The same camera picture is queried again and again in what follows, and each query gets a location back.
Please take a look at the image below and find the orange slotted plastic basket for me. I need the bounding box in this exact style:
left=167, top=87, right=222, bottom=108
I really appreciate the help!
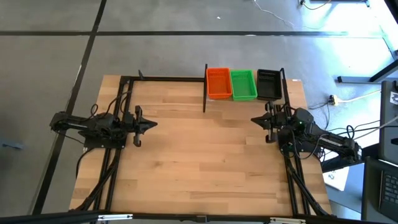
left=206, top=67, right=233, bottom=98
left=206, top=70, right=233, bottom=100

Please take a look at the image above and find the green slotted plastic basket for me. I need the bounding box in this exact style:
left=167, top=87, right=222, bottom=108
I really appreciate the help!
left=229, top=69, right=259, bottom=100
left=230, top=71, right=259, bottom=102

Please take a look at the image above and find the thin white floor cable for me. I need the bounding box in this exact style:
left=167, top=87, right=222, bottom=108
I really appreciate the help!
left=253, top=0, right=296, bottom=28

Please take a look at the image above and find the black desk leg base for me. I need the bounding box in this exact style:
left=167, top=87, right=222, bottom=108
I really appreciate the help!
left=337, top=58, right=398, bottom=84

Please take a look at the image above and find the silver frame bracket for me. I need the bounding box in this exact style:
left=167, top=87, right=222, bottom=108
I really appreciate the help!
left=269, top=217, right=308, bottom=224
left=97, top=213, right=134, bottom=222

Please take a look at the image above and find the white power cable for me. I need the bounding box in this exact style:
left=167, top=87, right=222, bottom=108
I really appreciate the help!
left=337, top=89, right=382, bottom=104

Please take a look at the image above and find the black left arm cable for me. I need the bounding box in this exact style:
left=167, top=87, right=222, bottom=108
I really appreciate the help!
left=104, top=89, right=134, bottom=116

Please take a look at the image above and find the black slotted plastic basket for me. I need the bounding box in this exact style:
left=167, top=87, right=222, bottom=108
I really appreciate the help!
left=257, top=70, right=283, bottom=101
left=256, top=68, right=283, bottom=99

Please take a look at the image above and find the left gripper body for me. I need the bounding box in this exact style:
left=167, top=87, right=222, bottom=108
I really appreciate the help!
left=126, top=105, right=144, bottom=147

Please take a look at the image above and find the dark grey desk device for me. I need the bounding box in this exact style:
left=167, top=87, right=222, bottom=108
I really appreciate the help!
left=378, top=80, right=398, bottom=157

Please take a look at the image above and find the white paper sheet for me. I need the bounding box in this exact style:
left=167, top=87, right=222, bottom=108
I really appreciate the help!
left=322, top=167, right=351, bottom=192

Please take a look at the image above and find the black aluminium rig frame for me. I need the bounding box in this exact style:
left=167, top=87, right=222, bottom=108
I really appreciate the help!
left=0, top=68, right=398, bottom=224

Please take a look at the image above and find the black floor cable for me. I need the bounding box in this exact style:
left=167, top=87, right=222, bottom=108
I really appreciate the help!
left=325, top=119, right=382, bottom=141

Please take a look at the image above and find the black laptop keyboard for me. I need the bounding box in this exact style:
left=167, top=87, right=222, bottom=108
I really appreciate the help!
left=361, top=156, right=398, bottom=222

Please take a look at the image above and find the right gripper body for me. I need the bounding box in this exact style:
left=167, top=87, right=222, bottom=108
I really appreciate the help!
left=266, top=101, right=292, bottom=143

